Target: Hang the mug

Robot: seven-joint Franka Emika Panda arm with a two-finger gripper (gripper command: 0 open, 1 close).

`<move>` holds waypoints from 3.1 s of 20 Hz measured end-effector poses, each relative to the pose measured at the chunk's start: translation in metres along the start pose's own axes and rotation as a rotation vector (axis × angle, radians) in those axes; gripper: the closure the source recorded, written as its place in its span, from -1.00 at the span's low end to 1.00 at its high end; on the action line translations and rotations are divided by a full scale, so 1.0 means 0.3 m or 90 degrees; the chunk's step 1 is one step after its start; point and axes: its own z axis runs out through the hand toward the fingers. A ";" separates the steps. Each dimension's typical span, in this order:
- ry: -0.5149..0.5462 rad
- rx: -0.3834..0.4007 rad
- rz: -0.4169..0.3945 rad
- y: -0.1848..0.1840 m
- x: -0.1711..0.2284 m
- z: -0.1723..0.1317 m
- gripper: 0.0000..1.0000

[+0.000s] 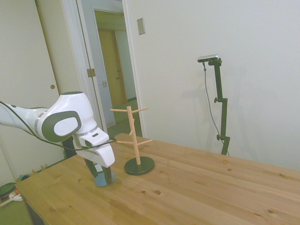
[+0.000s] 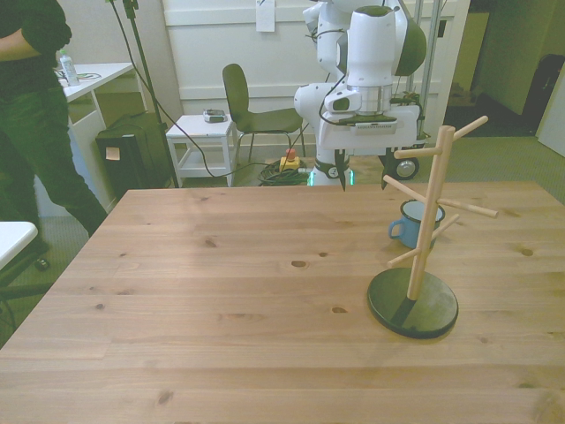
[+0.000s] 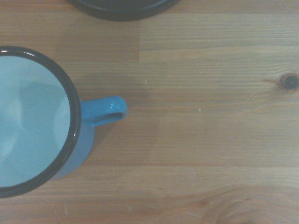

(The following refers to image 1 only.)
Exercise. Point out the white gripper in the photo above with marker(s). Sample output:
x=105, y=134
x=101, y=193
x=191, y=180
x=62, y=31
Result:
x=103, y=155

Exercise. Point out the small blue enamel mug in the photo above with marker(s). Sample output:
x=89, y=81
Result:
x=100, y=181

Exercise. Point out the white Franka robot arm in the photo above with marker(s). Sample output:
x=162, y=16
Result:
x=68, y=105

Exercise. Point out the wooden mug tree black base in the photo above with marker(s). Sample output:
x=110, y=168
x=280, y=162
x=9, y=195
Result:
x=140, y=167

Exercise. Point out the white open door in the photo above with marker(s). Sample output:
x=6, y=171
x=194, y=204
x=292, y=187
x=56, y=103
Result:
x=103, y=105

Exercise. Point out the white floor item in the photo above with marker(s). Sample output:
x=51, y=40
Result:
x=16, y=197

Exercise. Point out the green round floor item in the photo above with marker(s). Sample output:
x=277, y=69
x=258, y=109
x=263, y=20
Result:
x=7, y=188

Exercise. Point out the round wooden door knob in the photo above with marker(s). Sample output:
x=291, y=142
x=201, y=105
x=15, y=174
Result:
x=52, y=87

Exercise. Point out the brass door hinge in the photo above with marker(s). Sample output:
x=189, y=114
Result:
x=91, y=72

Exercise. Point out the black jointed camera stand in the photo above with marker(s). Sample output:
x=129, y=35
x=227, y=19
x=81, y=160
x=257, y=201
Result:
x=222, y=117

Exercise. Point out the grey wall switch plate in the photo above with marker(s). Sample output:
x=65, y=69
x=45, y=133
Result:
x=141, y=26

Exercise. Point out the silver camera on stand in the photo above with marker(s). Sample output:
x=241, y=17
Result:
x=208, y=58

